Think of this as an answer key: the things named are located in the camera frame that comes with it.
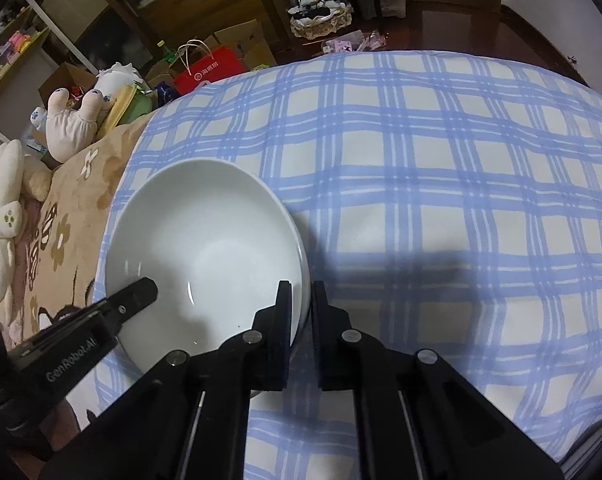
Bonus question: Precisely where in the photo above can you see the white pole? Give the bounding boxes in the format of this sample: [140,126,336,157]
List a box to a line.
[21,0,94,76]

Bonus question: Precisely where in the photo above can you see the wall shelf with toys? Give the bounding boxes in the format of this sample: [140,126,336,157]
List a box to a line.
[0,5,49,111]

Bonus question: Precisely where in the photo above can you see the green yellow cushion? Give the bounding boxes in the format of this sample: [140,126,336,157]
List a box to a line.
[101,82,154,128]

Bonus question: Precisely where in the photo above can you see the cream plush toy blue paws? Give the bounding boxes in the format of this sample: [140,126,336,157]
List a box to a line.
[31,87,114,163]

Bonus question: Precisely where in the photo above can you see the white bowl yellow red print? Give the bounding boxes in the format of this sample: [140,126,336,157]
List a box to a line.
[104,159,311,401]

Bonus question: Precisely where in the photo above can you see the blue plaid blanket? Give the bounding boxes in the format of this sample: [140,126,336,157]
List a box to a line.
[88,50,602,480]

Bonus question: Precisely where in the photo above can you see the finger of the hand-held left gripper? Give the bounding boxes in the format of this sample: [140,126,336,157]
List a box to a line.
[101,277,160,333]

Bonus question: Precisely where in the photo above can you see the pink packets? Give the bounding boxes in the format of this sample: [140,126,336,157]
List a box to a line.
[321,30,387,56]

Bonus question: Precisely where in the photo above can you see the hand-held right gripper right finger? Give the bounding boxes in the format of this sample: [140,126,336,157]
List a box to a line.
[311,280,564,480]

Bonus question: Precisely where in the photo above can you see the wooden glass-door cabinet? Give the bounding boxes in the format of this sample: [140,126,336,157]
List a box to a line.
[21,0,292,86]

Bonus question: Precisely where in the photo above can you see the white fluffy plush toy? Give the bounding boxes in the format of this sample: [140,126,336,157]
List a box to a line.
[96,61,142,96]

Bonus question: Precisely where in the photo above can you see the beige floral blanket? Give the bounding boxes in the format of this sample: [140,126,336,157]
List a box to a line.
[1,117,149,431]

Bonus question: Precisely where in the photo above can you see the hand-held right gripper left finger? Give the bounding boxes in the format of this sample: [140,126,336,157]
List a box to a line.
[41,280,294,480]

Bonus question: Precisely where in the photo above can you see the wicker basket of socks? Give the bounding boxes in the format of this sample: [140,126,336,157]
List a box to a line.
[288,0,354,41]

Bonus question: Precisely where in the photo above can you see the cream plush rabbit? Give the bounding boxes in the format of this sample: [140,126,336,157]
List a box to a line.
[0,139,52,306]

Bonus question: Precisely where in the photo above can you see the red paper bag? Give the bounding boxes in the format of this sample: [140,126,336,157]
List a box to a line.
[173,40,247,96]

